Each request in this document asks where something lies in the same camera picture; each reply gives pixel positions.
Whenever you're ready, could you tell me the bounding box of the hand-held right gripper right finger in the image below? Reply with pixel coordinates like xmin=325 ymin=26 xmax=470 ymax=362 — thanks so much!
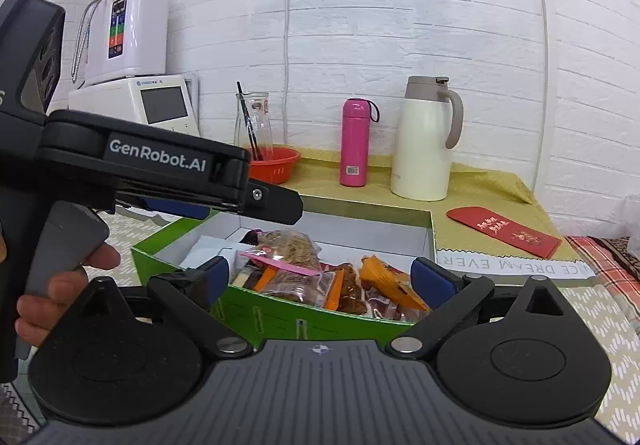
xmin=387 ymin=257 xmax=572 ymax=357

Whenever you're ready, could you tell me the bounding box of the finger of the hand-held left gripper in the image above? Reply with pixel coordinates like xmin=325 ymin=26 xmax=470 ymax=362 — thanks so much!
xmin=239 ymin=180 xmax=304 ymax=227
xmin=116 ymin=195 xmax=221 ymax=222

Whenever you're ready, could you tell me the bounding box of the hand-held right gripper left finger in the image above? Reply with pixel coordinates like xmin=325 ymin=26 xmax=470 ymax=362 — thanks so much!
xmin=75 ymin=256 xmax=253 ymax=357

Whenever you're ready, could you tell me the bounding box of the yellow brown snack packet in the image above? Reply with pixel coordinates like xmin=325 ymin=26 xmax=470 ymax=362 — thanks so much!
xmin=336 ymin=255 xmax=432 ymax=318

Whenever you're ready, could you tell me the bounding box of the clear pink-edged seed packet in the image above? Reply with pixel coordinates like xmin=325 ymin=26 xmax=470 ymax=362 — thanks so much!
xmin=240 ymin=229 xmax=326 ymax=277

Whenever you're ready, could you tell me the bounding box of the clear red date packet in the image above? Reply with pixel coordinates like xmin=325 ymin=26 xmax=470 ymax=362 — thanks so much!
xmin=364 ymin=289 xmax=418 ymax=323

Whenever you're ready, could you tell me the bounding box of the green cardboard box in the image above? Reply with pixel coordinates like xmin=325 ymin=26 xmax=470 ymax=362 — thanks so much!
xmin=131 ymin=210 xmax=437 ymax=348

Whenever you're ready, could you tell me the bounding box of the orange-edged brown snack packet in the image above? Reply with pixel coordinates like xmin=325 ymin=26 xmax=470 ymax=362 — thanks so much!
xmin=252 ymin=265 xmax=347 ymax=312

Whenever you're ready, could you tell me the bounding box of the person's left hand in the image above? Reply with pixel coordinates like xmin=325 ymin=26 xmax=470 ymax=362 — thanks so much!
xmin=0 ymin=232 xmax=122 ymax=350

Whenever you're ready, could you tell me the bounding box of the red plastic basket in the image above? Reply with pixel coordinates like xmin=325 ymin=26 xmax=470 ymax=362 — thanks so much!
xmin=247 ymin=146 xmax=302 ymax=185

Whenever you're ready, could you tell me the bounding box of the white appliance with screen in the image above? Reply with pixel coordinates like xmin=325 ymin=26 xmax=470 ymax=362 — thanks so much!
xmin=67 ymin=74 xmax=201 ymax=138

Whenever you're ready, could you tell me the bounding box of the glass carafe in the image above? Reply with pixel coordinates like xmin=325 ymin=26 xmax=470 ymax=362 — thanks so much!
xmin=234 ymin=92 xmax=276 ymax=162

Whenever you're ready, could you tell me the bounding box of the black straw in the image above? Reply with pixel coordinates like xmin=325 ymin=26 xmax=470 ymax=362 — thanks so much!
xmin=236 ymin=82 xmax=265 ymax=162

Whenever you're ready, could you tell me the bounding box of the red envelope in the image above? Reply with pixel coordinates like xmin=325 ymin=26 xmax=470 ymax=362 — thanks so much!
xmin=446 ymin=206 xmax=563 ymax=259

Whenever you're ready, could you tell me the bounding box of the pink thermos bottle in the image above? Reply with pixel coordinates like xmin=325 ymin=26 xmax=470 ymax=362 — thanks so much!
xmin=340 ymin=98 xmax=381 ymax=188

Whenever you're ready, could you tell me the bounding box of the yellow tablecloth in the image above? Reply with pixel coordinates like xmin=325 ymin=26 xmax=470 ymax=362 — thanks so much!
xmin=272 ymin=145 xmax=583 ymax=266

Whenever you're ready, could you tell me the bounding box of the tall white water purifier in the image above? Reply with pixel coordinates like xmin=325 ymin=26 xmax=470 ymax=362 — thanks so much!
xmin=82 ymin=0 xmax=170 ymax=86

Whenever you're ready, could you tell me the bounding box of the white thermos jug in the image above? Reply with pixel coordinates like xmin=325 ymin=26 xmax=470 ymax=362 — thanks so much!
xmin=390 ymin=75 xmax=464 ymax=202

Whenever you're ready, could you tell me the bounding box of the patterned table mat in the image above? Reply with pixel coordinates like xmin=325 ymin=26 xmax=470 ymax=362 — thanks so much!
xmin=0 ymin=208 xmax=640 ymax=432

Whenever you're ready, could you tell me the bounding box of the plaid cloth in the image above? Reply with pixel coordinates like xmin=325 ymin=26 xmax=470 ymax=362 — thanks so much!
xmin=565 ymin=235 xmax=640 ymax=326

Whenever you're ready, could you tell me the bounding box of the grey purifier hose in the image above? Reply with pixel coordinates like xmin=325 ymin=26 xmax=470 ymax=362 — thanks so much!
xmin=71 ymin=0 xmax=98 ymax=87

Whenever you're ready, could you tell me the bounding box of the white wall cable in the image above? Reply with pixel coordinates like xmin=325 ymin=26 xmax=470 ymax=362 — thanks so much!
xmin=282 ymin=0 xmax=295 ymax=148

